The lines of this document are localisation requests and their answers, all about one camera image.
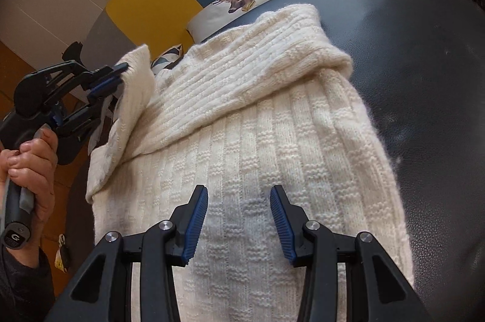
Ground triangle pattern cushion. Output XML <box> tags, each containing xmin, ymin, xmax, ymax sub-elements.
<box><xmin>151</xmin><ymin>44</ymin><xmax>186</xmax><ymax>75</ymax></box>

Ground black leather seat surface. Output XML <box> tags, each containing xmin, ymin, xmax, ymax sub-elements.
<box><xmin>68</xmin><ymin>0</ymin><xmax>485</xmax><ymax>322</ymax></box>

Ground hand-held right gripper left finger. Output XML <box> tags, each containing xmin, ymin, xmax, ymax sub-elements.
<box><xmin>45</xmin><ymin>184</ymin><xmax>209</xmax><ymax>322</ymax></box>

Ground yellow black tag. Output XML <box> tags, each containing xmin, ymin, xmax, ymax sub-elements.
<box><xmin>56</xmin><ymin>235</ymin><xmax>72</xmax><ymax>273</ymax></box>

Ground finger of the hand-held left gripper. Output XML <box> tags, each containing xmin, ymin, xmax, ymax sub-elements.
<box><xmin>55</xmin><ymin>95</ymin><xmax>116</xmax><ymax>165</ymax></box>
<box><xmin>36</xmin><ymin>60</ymin><xmax>129</xmax><ymax>99</ymax></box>

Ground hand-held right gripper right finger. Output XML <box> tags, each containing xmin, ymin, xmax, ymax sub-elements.
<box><xmin>269</xmin><ymin>184</ymin><xmax>434</xmax><ymax>322</ymax></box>

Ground grey yellow blue sofa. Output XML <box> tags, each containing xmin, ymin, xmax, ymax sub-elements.
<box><xmin>62</xmin><ymin>0</ymin><xmax>347</xmax><ymax>80</ymax></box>

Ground cream knit sweater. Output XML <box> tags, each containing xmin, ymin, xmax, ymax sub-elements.
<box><xmin>85</xmin><ymin>3</ymin><xmax>415</xmax><ymax>322</ymax></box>

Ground deer print cushion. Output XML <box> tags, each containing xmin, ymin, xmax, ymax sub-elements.
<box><xmin>186</xmin><ymin>0</ymin><xmax>309</xmax><ymax>43</ymax></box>

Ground person's left forearm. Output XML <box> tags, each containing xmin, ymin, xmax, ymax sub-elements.
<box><xmin>0</xmin><ymin>218</ymin><xmax>55</xmax><ymax>322</ymax></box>

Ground person's left hand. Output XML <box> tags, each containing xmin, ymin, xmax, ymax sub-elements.
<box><xmin>0</xmin><ymin>128</ymin><xmax>58</xmax><ymax>222</ymax></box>

